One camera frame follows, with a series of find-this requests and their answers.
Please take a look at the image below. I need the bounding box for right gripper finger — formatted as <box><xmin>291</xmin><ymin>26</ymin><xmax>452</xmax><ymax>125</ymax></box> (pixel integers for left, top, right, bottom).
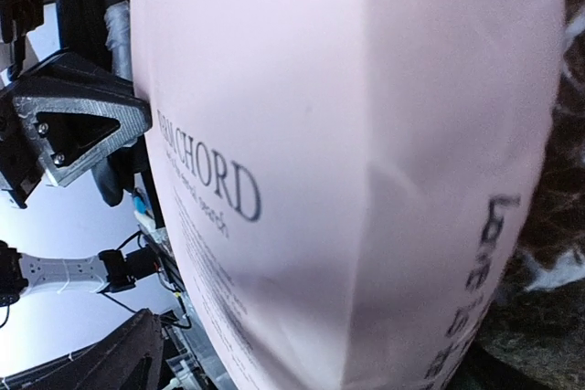
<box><xmin>1</xmin><ymin>309</ymin><xmax>164</xmax><ymax>390</ymax></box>

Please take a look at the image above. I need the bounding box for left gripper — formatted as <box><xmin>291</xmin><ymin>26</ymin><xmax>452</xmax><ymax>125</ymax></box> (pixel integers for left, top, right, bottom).
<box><xmin>1</xmin><ymin>0</ymin><xmax>151</xmax><ymax>207</ymax></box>

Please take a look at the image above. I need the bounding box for pink Warm Chord book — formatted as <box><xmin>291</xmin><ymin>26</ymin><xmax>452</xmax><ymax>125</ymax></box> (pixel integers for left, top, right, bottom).
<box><xmin>131</xmin><ymin>0</ymin><xmax>564</xmax><ymax>389</ymax></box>

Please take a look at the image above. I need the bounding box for black student bag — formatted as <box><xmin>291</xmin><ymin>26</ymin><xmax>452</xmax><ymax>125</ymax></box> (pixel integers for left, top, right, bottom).
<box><xmin>57</xmin><ymin>0</ymin><xmax>150</xmax><ymax>206</ymax></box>

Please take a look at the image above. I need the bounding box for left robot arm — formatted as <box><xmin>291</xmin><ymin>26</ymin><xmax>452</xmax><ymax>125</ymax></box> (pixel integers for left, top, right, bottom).
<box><xmin>1</xmin><ymin>0</ymin><xmax>152</xmax><ymax>307</ymax></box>

